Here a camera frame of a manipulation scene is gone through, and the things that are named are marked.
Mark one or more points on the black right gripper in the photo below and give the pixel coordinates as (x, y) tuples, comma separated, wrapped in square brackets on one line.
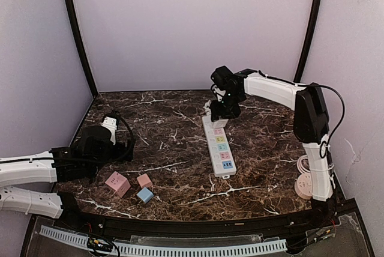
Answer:
[(224, 114)]

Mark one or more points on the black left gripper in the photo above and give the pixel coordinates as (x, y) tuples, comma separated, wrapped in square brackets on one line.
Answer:
[(120, 151)]

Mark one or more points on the white multicolour power strip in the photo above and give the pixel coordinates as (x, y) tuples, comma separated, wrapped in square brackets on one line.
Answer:
[(222, 160)]

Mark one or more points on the small pink charger plug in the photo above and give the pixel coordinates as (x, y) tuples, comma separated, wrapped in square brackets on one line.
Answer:
[(144, 181)]

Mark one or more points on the small blue charger plug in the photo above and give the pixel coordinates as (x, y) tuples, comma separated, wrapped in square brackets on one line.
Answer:
[(145, 195)]

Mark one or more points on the white cube socket adapter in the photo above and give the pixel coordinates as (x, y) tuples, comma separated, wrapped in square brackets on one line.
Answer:
[(220, 123)]

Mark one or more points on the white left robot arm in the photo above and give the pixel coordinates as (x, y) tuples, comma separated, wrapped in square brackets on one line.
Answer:
[(36, 168)]

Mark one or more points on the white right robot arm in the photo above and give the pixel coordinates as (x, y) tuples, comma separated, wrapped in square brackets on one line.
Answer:
[(311, 117)]

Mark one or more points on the pink cube socket adapter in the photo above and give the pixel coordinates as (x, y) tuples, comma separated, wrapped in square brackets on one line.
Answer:
[(118, 183)]

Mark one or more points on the small circuit board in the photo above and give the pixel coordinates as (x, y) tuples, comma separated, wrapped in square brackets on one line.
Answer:
[(99, 245)]

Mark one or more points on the round pink socket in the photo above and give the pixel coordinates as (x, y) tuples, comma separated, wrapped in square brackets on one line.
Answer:
[(303, 186)]

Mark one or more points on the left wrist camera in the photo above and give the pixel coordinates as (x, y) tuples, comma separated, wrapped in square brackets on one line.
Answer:
[(111, 122)]

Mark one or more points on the white slotted cable duct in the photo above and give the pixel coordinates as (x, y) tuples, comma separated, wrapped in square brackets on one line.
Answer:
[(244, 245)]

